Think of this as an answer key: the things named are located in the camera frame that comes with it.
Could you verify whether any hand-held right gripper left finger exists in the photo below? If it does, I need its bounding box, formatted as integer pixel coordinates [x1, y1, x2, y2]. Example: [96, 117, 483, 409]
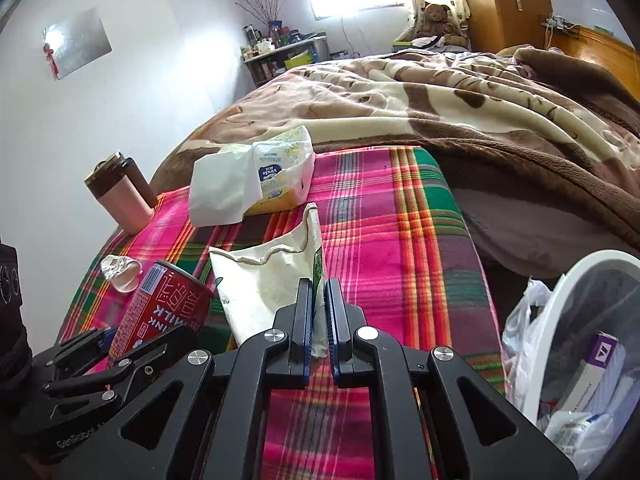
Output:
[52, 278, 314, 480]

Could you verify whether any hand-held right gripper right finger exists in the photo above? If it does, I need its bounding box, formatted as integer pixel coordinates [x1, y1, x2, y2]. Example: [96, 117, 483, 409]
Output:
[325, 279, 581, 480]

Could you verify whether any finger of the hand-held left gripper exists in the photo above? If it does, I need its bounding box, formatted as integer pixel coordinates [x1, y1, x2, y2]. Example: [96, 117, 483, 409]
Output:
[47, 327, 121, 376]
[42, 334, 198, 411]

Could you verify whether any red drink can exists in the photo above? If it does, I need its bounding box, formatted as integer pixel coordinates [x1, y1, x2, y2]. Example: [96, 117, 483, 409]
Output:
[107, 260, 216, 373]

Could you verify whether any white purple medicine box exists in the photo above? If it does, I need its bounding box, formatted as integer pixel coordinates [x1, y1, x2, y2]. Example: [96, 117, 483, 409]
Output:
[555, 331, 627, 413]

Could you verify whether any white trash bin with bag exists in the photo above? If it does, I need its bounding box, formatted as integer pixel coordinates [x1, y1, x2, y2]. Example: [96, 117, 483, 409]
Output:
[502, 260, 640, 471]

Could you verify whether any pink plaid blanket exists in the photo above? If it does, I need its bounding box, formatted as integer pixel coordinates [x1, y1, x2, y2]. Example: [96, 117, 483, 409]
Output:
[55, 146, 506, 480]

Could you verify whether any pink mug with brown lid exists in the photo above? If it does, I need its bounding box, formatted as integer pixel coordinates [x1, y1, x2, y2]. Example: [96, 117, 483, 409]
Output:
[84, 150, 160, 236]

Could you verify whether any yellow tissue pack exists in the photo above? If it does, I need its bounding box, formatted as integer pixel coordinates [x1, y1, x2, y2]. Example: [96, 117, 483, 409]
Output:
[245, 125, 316, 216]

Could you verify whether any grey bed sheet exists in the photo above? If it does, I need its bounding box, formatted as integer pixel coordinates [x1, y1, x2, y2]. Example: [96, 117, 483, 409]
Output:
[452, 187, 608, 278]

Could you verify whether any brown beige blanket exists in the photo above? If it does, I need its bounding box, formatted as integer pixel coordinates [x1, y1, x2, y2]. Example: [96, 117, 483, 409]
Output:
[150, 45, 640, 266]

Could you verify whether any white shelf desk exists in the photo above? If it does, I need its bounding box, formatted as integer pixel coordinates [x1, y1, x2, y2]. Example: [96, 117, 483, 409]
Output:
[242, 35, 331, 86]

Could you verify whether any row of bottles and jars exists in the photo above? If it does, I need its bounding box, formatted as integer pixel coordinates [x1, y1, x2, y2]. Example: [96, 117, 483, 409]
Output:
[241, 20, 326, 58]

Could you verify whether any red hanging ornament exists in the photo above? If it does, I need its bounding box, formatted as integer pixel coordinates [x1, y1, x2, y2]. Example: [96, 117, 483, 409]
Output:
[42, 42, 63, 81]

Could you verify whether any vase of bare branches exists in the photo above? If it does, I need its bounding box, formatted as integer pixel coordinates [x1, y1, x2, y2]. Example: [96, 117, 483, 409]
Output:
[235, 0, 296, 36]

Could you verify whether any brown teddy bear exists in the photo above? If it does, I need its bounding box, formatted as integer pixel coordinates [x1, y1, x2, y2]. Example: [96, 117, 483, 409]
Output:
[415, 3, 468, 46]

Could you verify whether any wooden wardrobe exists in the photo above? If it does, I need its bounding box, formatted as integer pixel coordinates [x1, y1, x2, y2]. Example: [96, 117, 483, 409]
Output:
[452, 0, 553, 53]

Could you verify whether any wooden headboard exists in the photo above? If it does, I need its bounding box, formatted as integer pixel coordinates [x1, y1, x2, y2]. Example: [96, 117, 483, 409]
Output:
[537, 25, 640, 101]

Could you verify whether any silver wall panel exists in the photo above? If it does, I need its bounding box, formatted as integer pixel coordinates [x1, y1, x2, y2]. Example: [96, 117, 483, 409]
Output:
[43, 6, 113, 80]

